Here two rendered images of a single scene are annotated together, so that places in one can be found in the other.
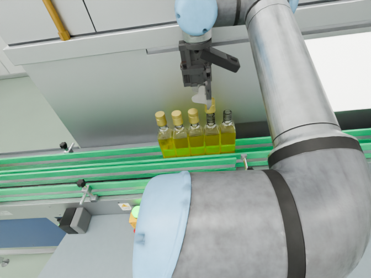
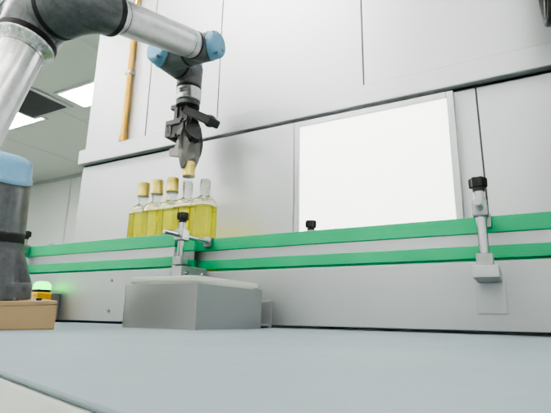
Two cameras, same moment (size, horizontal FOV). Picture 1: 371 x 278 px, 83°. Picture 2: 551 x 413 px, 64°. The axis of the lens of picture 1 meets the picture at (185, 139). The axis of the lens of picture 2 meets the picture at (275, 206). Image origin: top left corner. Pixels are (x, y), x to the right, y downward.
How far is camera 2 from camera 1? 122 cm
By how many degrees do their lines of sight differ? 62
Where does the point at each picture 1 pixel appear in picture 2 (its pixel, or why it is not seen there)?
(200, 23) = (155, 51)
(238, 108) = (244, 215)
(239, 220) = not seen: outside the picture
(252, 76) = (258, 169)
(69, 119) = (81, 233)
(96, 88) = (122, 192)
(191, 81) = (170, 132)
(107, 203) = not seen: hidden behind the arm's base
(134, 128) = not seen: hidden behind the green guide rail
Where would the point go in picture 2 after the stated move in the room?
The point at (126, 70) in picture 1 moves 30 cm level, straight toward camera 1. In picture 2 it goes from (152, 171) to (111, 138)
